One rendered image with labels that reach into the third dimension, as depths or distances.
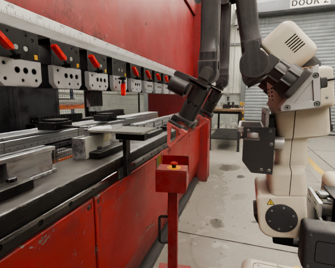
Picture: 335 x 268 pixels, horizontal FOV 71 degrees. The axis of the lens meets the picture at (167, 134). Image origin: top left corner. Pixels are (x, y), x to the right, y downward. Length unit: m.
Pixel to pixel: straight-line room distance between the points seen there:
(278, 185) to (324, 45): 7.93
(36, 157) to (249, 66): 0.72
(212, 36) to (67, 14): 0.55
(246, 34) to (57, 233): 0.81
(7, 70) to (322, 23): 8.51
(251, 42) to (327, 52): 8.01
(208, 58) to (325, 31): 8.11
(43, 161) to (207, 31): 0.68
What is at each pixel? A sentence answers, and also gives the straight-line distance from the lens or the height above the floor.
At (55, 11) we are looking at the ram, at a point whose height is 1.43.
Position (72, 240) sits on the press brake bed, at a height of 0.67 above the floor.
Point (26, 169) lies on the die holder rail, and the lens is 0.88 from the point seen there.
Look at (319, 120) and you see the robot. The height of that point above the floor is 1.07.
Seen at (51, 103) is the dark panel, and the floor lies 1.11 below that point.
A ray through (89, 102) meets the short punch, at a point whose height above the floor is 1.12.
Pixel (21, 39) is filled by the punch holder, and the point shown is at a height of 1.31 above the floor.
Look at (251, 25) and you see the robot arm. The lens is 0.76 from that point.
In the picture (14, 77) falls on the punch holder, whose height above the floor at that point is 1.20.
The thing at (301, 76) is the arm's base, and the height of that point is 1.19.
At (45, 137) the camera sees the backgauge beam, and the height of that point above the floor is 0.95.
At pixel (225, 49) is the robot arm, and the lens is 1.19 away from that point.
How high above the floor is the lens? 1.14
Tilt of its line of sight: 9 degrees down
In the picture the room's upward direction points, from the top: straight up
